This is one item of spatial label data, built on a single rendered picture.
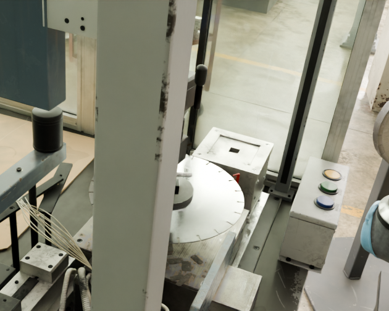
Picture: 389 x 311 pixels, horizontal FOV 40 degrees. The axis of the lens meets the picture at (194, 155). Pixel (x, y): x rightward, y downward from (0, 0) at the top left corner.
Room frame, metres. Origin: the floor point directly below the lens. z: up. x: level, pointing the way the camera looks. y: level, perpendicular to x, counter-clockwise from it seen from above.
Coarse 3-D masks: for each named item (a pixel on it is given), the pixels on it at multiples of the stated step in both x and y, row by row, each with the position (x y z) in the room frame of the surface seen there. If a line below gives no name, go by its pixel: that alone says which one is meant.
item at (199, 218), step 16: (192, 160) 1.07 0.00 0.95; (192, 176) 1.00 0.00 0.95; (208, 176) 1.01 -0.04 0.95; (224, 176) 1.02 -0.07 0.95; (208, 192) 0.95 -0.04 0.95; (224, 192) 0.95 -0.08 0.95; (240, 192) 0.96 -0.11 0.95; (176, 208) 0.87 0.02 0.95; (192, 208) 0.88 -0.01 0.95; (208, 208) 0.89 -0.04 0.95; (224, 208) 0.90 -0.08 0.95; (240, 208) 0.90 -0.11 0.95; (176, 224) 0.82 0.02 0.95; (192, 224) 0.83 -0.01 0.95; (208, 224) 0.84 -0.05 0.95; (224, 224) 0.84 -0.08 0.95; (176, 240) 0.77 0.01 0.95; (192, 240) 0.78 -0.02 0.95
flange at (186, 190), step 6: (180, 180) 0.96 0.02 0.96; (186, 180) 0.97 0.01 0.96; (180, 186) 0.94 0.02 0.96; (186, 186) 0.94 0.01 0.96; (192, 186) 0.95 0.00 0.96; (180, 192) 0.92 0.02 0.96; (186, 192) 0.92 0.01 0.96; (192, 192) 0.93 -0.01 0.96; (174, 198) 0.89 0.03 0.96; (180, 198) 0.90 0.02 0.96; (186, 198) 0.90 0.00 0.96; (174, 204) 0.88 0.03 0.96; (180, 204) 0.88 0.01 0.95
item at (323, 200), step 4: (320, 196) 1.05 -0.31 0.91; (324, 196) 1.06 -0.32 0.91; (320, 200) 1.04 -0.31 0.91; (324, 200) 1.04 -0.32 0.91; (328, 200) 1.04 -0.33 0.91; (332, 200) 1.04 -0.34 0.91; (320, 204) 1.02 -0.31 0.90; (324, 204) 1.02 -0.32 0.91; (328, 204) 1.02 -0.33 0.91; (332, 204) 1.03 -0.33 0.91
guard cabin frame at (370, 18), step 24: (384, 0) 1.26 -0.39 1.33; (360, 24) 1.27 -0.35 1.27; (96, 48) 1.47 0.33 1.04; (360, 48) 1.27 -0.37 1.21; (360, 72) 1.26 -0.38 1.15; (72, 120) 1.49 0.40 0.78; (192, 120) 1.39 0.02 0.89; (336, 120) 1.27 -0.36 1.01; (192, 144) 1.39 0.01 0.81; (336, 144) 1.27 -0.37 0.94
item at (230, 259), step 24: (240, 216) 1.01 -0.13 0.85; (264, 216) 1.15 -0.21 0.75; (216, 240) 0.91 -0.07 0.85; (240, 240) 1.00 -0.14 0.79; (264, 240) 1.05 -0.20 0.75; (192, 264) 0.82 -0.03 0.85; (216, 264) 0.67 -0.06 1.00; (240, 264) 0.95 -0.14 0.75; (168, 288) 0.77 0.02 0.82; (192, 288) 0.76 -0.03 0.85; (216, 288) 0.67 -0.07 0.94; (240, 288) 0.80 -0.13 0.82
